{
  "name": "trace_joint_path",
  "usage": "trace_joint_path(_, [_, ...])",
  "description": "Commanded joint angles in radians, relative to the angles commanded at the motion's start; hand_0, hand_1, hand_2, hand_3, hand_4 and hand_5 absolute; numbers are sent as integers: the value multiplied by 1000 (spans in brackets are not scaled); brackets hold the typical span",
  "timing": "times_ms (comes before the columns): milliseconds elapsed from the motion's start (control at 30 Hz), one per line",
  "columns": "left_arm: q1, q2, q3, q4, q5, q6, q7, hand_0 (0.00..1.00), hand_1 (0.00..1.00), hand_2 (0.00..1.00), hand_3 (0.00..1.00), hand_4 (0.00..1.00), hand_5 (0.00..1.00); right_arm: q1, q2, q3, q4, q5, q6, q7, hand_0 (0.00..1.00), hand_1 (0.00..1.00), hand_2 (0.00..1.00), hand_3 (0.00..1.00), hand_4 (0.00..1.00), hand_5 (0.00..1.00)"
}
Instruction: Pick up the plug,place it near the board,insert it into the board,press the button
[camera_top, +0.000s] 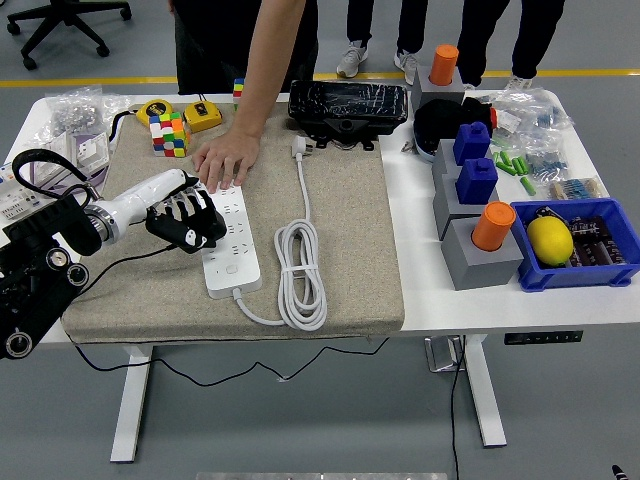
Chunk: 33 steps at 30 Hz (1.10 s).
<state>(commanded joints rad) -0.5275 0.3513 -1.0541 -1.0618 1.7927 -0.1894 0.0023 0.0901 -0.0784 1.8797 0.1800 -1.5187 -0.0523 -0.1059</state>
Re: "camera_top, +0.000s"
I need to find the person's left hand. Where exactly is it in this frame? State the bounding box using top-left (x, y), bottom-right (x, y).
top-left (191, 128), bottom-right (262, 195)

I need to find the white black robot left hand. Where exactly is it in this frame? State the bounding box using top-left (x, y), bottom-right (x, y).
top-left (113, 168), bottom-right (229, 255)

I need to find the white power strip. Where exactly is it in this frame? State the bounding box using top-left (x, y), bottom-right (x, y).
top-left (193, 183), bottom-right (264, 300)

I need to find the square yellow tape measure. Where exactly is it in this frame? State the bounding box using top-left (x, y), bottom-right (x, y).
top-left (182, 93), bottom-right (224, 134)

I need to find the purple tray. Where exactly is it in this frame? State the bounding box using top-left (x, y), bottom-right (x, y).
top-left (29, 130), bottom-right (112, 195)

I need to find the round yellow tape measure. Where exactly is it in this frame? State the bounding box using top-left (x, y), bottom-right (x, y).
top-left (109, 98), bottom-right (174, 150)

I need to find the clear bag of screws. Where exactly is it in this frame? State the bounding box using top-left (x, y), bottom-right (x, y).
top-left (44, 85), bottom-right (104, 136)

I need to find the person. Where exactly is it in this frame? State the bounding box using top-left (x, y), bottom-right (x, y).
top-left (336, 0), bottom-right (430, 86)
top-left (167, 0), bottom-right (320, 96)
top-left (455, 0), bottom-right (567, 92)

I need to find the black plastic-wrapped tray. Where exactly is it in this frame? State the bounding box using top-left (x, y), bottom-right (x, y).
top-left (287, 79), bottom-right (409, 151)

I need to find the white circuit breaker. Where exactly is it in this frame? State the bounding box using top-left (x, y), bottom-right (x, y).
top-left (0, 162), bottom-right (42, 222)

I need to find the grey-brown fabric mat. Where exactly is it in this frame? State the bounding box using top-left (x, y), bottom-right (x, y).
top-left (61, 103), bottom-right (407, 345)

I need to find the white table leg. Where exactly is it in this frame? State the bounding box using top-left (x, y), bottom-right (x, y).
top-left (462, 333), bottom-right (509, 449)
top-left (109, 342), bottom-right (154, 464)

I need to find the black table control panel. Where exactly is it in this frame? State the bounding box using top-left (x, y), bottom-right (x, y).
top-left (503, 329), bottom-right (584, 346)

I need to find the blue plastic bin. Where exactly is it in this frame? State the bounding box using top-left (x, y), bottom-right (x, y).
top-left (509, 197), bottom-right (640, 294)

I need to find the black office chair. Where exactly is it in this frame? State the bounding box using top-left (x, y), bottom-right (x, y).
top-left (5, 0), bottom-right (134, 71)

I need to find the grey holder block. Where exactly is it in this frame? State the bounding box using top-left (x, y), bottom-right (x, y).
top-left (410, 65), bottom-right (466, 109)
top-left (440, 215), bottom-right (525, 292)
top-left (432, 172), bottom-right (501, 241)
top-left (431, 138), bottom-right (464, 187)

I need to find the black cloth cap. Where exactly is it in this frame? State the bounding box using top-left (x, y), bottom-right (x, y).
top-left (412, 97), bottom-right (497, 154)

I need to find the silver box under table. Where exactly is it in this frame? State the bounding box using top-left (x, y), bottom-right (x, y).
top-left (424, 335), bottom-right (467, 374)

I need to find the brown capacitor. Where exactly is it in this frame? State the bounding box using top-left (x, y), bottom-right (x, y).
top-left (569, 216), bottom-right (614, 244)
top-left (597, 238), bottom-right (629, 266)
top-left (569, 242), bottom-right (601, 269)

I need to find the orange cylinder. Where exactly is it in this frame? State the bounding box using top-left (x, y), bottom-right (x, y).
top-left (429, 43), bottom-right (461, 87)
top-left (470, 201), bottom-right (517, 252)

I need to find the yellow lemon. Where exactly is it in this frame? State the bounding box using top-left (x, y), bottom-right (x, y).
top-left (526, 215), bottom-right (575, 267)

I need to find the blue square peg block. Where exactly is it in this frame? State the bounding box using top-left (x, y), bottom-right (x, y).
top-left (452, 121), bottom-right (492, 167)
top-left (455, 158), bottom-right (500, 206)

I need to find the black metal clip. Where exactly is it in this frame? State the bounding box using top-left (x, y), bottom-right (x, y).
top-left (533, 205), bottom-right (569, 224)

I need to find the clear bag of tan resistors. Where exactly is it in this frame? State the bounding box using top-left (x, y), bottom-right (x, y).
top-left (547, 175), bottom-right (610, 202)

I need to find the large clear bag of resistors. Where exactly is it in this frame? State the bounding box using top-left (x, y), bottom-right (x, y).
top-left (492, 85), bottom-right (575, 147)

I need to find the clear bag of blue resistors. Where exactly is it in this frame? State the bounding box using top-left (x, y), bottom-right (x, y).
top-left (519, 142), bottom-right (571, 181)

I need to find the thin black adapter cord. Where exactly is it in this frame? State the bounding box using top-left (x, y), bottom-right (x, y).
top-left (58, 242), bottom-right (392, 389)

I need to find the white power cord with plug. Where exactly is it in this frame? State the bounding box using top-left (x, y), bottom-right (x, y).
top-left (232, 134), bottom-right (330, 332)

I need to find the black hanging cable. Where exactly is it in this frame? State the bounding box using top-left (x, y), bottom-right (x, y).
top-left (448, 335), bottom-right (469, 480)

